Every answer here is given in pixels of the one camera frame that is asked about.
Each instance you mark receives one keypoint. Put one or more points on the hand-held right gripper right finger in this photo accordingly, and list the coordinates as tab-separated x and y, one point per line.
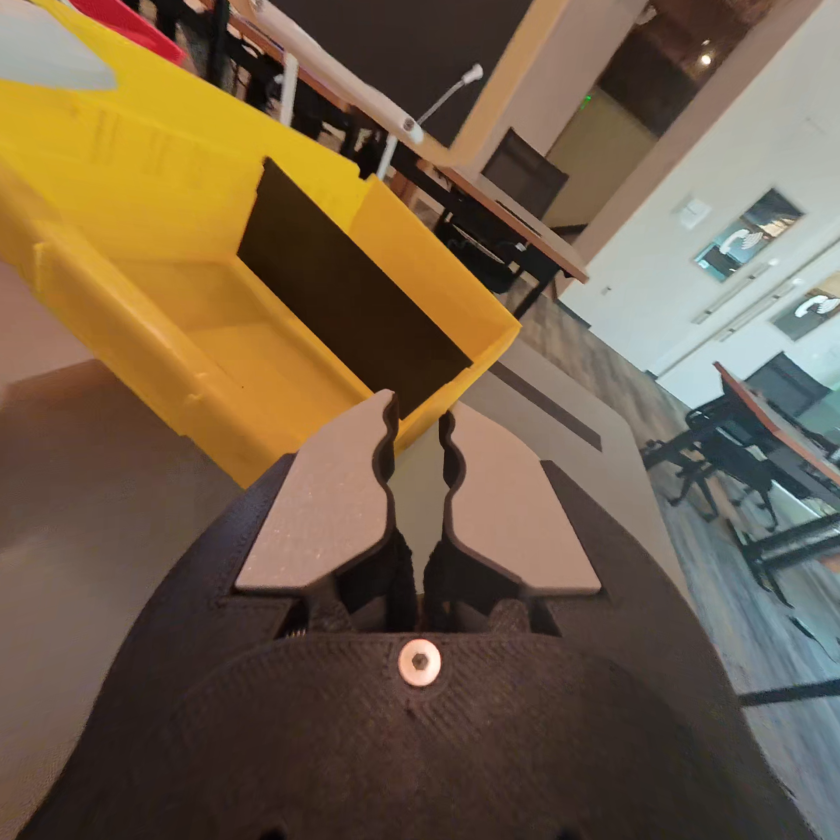
518	525

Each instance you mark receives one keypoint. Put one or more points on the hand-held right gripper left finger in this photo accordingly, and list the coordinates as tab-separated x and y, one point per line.
328	518

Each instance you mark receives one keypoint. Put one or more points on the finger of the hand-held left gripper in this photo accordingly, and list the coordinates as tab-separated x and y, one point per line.
46	52

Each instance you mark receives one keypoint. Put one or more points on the yellow plastic bin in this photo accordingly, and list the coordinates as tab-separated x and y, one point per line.
164	197

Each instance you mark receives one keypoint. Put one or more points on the red plastic bin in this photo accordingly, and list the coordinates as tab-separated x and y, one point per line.
138	26

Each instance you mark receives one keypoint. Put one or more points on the wooden office desk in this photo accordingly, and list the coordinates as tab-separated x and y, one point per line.
781	433
525	223

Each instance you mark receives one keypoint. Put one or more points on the white double door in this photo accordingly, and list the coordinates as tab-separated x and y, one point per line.
754	262

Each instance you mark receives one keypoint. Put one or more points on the black board on white stand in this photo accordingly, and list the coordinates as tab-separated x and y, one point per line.
407	59

